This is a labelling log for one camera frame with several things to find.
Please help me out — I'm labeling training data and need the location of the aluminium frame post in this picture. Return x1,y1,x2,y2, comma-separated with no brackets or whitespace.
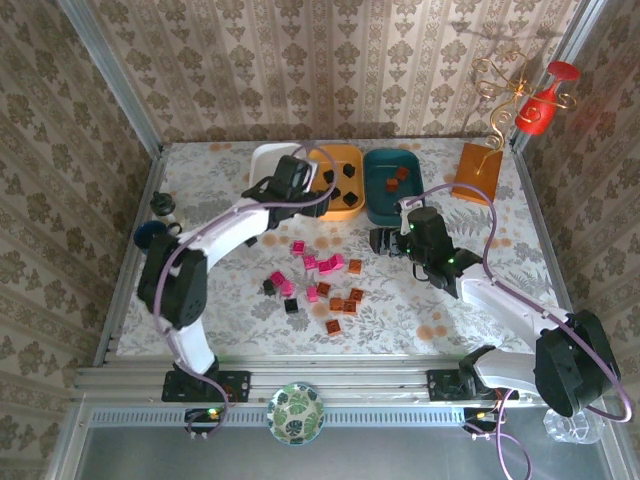
57,0,165,157
508,0,604,153

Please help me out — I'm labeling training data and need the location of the slotted metal cable duct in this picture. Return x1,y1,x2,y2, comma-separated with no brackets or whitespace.
85,408,469,429

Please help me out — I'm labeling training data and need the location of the wooden base gold wire stand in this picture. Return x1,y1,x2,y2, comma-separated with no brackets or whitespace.
451,52,579,204

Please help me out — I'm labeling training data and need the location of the aluminium side rail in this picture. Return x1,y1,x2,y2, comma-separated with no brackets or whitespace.
513,148,577,314
93,149,167,362

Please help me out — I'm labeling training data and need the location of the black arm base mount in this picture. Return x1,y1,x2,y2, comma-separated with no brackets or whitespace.
161,369,252,403
426,368,504,403

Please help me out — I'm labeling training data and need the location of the purple cable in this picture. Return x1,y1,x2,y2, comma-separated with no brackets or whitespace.
152,142,339,441
402,182,633,480

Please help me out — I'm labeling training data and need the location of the floral patterned tablecloth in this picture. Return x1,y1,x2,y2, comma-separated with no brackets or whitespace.
117,138,562,358

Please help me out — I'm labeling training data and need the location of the long aluminium frame rail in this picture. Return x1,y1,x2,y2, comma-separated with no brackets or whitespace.
73,353,551,404

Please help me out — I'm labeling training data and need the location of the clear glass tumbler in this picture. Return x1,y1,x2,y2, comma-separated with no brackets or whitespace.
543,406,607,446

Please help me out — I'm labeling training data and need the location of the white plastic container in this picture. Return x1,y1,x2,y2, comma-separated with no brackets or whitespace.
248,143,314,199

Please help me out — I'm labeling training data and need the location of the teal plastic container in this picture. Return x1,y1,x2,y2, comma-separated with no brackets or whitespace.
362,148,424,227

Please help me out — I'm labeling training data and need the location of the small circuit board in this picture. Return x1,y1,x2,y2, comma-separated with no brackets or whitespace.
461,406,502,437
184,406,227,436

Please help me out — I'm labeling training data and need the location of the red wine glass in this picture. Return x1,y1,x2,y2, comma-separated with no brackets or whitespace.
514,60,582,136

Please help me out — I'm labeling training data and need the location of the glass jar with black lid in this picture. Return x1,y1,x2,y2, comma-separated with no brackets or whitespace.
149,191,182,226

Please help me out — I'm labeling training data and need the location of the orange plastic container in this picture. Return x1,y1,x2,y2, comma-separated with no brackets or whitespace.
302,143,365,223

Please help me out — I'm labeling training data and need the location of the leaf patterned bowl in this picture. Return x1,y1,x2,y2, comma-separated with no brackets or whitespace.
266,382,327,446

